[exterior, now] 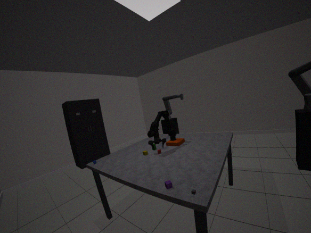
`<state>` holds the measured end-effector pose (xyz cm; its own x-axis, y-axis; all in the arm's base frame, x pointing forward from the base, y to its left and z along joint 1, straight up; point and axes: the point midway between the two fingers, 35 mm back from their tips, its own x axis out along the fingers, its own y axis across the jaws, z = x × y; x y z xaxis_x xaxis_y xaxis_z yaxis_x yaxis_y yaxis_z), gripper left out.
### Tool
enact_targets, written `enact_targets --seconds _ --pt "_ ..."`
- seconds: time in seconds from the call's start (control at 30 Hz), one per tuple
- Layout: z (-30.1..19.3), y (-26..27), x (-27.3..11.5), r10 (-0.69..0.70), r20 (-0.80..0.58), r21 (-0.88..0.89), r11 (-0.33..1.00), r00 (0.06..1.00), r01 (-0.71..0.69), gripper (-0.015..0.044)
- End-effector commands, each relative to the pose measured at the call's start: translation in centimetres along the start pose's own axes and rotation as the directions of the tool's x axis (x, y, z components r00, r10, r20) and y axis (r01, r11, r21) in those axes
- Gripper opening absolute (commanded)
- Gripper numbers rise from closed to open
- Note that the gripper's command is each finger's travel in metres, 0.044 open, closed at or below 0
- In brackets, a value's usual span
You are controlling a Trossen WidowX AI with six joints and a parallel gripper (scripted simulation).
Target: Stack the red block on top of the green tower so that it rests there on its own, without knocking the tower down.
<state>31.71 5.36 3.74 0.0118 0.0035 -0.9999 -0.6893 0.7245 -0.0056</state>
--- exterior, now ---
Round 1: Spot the purple block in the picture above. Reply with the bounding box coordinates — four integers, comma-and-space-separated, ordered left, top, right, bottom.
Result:
165, 180, 172, 189

